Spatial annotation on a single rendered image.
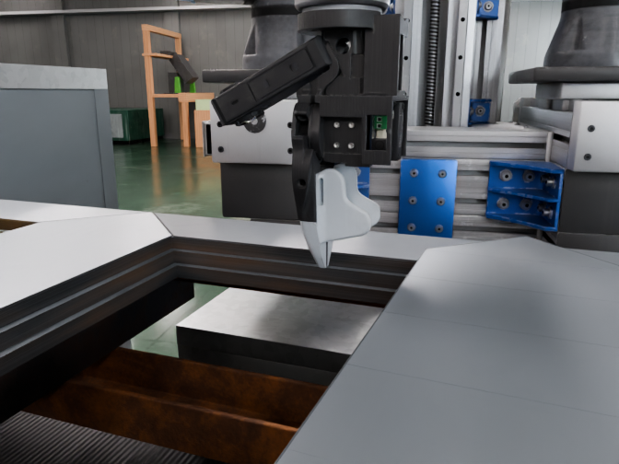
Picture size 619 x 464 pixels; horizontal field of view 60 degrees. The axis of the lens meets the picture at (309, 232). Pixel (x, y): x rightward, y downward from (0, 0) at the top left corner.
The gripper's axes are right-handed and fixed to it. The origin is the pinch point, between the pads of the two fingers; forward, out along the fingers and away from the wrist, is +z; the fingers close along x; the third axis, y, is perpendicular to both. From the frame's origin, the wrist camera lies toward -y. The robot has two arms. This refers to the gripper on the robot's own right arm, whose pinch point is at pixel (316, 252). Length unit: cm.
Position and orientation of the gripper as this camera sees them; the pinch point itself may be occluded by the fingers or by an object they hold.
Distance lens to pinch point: 48.6
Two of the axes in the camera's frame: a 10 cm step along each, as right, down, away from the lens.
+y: 9.4, 0.9, -3.3
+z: 0.0, 9.7, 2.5
